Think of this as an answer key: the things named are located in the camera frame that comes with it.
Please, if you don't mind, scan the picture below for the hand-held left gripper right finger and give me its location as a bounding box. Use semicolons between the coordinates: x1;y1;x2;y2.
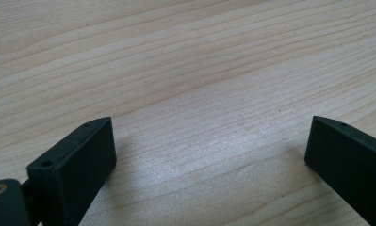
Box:
303;115;376;226

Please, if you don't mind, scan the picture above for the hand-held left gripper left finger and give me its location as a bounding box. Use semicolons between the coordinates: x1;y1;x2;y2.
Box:
26;116;118;226

